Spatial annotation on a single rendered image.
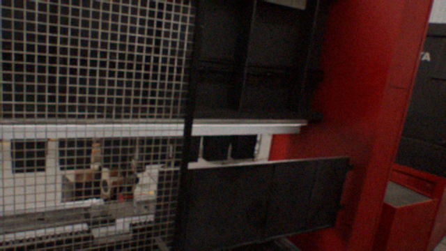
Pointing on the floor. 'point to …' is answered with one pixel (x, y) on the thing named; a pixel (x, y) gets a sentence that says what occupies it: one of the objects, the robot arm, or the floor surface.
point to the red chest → (404, 219)
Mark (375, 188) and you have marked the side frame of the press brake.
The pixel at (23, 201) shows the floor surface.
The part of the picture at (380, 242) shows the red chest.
